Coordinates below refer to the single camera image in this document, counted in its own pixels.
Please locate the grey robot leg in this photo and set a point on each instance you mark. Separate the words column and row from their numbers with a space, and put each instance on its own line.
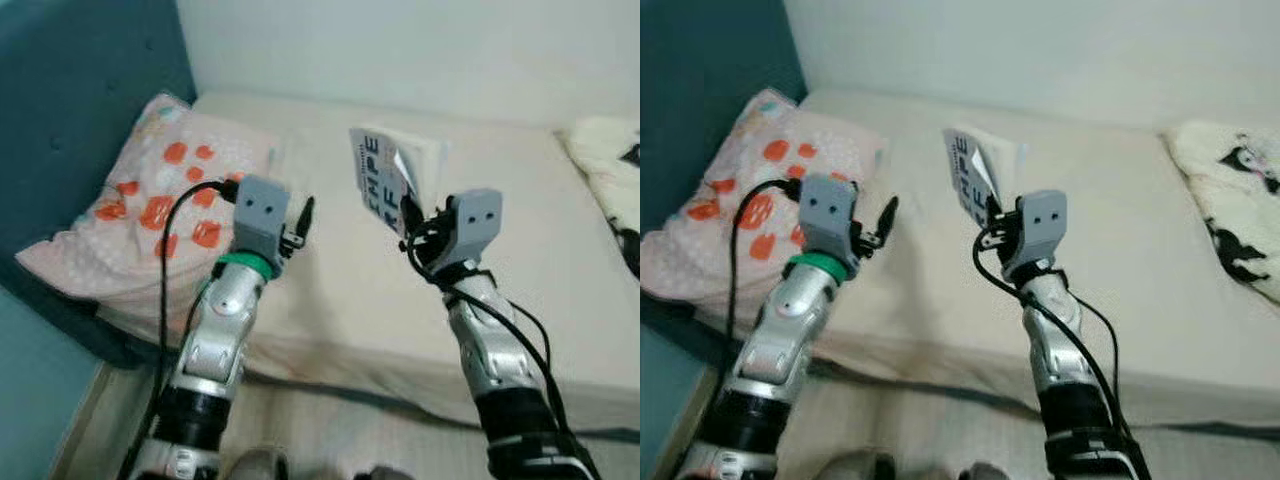
column 385, row 473
column 985, row 473
column 860, row 468
column 255, row 467

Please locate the pink pillow with orange spots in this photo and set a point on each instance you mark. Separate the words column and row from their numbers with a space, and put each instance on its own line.
column 745, row 190
column 150, row 200

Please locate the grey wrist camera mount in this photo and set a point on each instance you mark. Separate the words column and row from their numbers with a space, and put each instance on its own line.
column 825, row 215
column 472, row 225
column 1038, row 230
column 260, row 215

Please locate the grey robot left leg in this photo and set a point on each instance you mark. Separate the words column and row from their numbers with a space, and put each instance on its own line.
column 860, row 468
column 255, row 467

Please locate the cream bed mattress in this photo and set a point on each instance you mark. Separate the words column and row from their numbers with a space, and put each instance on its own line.
column 1120, row 280
column 500, row 260

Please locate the grey robot right leg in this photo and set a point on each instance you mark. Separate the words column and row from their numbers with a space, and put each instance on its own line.
column 385, row 473
column 985, row 473

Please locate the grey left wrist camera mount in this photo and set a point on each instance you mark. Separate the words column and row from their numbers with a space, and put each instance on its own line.
column 825, row 215
column 260, row 215

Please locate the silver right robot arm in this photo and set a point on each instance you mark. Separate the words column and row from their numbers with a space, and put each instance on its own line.
column 1060, row 350
column 490, row 350

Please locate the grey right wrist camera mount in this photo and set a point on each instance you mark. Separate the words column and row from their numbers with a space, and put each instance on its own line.
column 1038, row 230
column 472, row 225

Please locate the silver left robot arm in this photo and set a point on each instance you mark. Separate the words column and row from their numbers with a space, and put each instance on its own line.
column 790, row 330
column 220, row 330

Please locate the teal padded headboard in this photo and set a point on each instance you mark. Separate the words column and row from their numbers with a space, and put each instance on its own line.
column 70, row 100
column 700, row 90

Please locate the cream cartoon print blanket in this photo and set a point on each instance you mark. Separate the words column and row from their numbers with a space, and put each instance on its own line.
column 605, row 160
column 1230, row 190

